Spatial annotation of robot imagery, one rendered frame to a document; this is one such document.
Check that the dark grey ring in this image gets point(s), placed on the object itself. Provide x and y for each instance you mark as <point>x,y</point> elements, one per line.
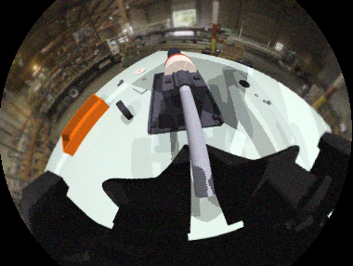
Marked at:
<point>244,83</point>

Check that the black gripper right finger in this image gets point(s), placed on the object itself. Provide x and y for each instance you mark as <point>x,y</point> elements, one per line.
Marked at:
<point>237,180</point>

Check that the grey metal shaft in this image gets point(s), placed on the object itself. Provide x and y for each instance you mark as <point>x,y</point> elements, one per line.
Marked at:
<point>200,162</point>

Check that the orange rectangular tray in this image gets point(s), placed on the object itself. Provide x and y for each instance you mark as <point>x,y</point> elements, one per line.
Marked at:
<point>86,117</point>

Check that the black rubber ring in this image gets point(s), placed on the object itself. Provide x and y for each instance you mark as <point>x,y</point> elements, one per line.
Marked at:
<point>123,109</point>

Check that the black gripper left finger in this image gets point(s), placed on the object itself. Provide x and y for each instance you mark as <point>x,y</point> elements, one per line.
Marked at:
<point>169,192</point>

